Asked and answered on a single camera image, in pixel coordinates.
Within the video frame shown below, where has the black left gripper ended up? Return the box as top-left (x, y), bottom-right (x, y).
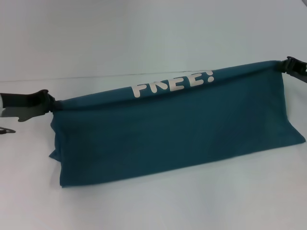
top-left (1, 89), bottom-right (62, 123)

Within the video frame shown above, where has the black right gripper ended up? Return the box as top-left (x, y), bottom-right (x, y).
top-left (279, 56), bottom-right (307, 84)

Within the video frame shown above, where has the teal t-shirt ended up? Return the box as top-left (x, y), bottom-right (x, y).
top-left (47, 59), bottom-right (307, 190)

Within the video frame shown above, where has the dark left arm cable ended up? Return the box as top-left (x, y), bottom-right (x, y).
top-left (0, 126), bottom-right (17, 136)

